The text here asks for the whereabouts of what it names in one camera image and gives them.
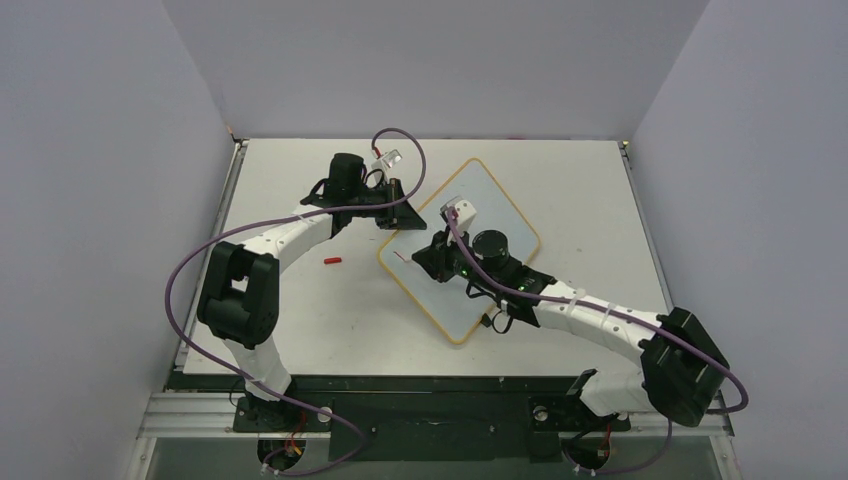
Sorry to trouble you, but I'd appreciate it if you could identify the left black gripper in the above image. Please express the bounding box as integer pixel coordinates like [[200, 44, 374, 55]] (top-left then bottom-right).
[[349, 179, 427, 231]]

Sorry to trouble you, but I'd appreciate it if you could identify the white red whiteboard marker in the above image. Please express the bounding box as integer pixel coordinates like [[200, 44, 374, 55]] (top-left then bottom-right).
[[393, 250, 412, 262]]

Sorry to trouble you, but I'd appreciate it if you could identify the yellow framed whiteboard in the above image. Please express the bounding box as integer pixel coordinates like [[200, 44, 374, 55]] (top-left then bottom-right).
[[377, 158, 541, 345]]

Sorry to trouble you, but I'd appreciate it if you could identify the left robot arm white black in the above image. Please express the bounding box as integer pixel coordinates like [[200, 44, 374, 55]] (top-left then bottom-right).
[[197, 153, 427, 430]]

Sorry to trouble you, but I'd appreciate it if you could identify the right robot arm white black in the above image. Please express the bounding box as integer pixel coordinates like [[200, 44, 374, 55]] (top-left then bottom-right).
[[411, 230, 729, 427]]

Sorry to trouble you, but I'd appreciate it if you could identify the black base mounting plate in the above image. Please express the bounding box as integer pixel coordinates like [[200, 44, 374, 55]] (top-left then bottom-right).
[[165, 372, 667, 470]]

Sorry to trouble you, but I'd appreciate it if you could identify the front aluminium extrusion bar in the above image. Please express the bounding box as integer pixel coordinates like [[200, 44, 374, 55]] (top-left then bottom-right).
[[138, 392, 236, 439]]

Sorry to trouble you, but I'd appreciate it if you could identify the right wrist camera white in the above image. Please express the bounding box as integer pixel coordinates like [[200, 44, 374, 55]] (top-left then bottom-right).
[[440, 196, 477, 234]]

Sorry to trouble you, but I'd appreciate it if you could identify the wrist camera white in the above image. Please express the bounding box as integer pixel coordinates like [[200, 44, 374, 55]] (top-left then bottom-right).
[[440, 196, 477, 234], [369, 149, 403, 177]]

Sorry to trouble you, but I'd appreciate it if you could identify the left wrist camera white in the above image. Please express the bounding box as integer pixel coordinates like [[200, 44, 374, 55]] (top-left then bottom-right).
[[369, 149, 403, 177]]

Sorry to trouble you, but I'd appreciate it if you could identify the left aluminium rail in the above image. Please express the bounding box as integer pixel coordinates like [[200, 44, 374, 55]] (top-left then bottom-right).
[[163, 138, 251, 372]]

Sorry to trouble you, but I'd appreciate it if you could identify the aluminium rail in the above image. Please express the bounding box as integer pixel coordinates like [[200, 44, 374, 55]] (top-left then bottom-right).
[[617, 140, 673, 309], [163, 138, 251, 372]]

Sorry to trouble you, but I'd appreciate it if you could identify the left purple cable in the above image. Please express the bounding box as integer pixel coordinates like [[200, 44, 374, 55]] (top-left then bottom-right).
[[164, 127, 429, 478]]

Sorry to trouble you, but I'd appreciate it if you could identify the purple cable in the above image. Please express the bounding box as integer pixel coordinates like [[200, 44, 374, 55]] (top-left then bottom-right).
[[445, 206, 750, 477], [164, 127, 429, 478]]

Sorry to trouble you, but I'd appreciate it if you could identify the right aluminium rail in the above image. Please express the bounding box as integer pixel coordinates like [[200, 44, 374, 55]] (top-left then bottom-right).
[[617, 140, 673, 309]]

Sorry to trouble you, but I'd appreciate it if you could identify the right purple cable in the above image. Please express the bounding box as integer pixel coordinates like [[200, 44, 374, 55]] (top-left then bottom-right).
[[445, 206, 750, 477]]

